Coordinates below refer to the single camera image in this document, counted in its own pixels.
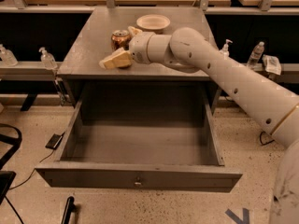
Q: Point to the white ceramic bowl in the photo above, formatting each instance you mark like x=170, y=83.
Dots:
x=153, y=22

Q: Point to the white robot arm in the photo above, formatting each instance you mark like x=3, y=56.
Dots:
x=273, y=107

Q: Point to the orange soda can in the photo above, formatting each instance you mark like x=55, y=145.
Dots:
x=120, y=39

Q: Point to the grey open top drawer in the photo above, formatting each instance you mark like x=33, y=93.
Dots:
x=141, y=135

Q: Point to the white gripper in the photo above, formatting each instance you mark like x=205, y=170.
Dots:
x=139, y=48

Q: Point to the clear sanitizer bottle far left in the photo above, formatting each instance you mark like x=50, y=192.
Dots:
x=7, y=56

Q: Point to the clear pump sanitizer bottle right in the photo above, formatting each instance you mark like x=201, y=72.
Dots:
x=225, y=49

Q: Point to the grey cabinet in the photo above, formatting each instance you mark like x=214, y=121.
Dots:
x=155, y=85

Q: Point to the clear pump sanitizer bottle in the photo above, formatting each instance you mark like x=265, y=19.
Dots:
x=47, y=59
x=225, y=49

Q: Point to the black power adapter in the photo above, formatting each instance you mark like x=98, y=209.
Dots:
x=54, y=142

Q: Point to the crumpled white packet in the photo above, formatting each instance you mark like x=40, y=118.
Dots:
x=272, y=64

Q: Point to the black handle bottom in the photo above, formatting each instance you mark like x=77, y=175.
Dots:
x=68, y=210

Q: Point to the grey shelf rail left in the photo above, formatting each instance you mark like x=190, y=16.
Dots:
x=26, y=71

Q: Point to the black chair left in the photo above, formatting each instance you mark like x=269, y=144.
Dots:
x=6, y=177

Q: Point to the clear pump sanitizer bottle left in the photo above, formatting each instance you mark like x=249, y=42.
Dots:
x=47, y=59

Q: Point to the grey shelf rail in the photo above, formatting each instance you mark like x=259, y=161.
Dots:
x=289, y=73
x=26, y=71

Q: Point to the grey shelf rail right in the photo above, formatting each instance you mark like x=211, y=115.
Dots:
x=289, y=73

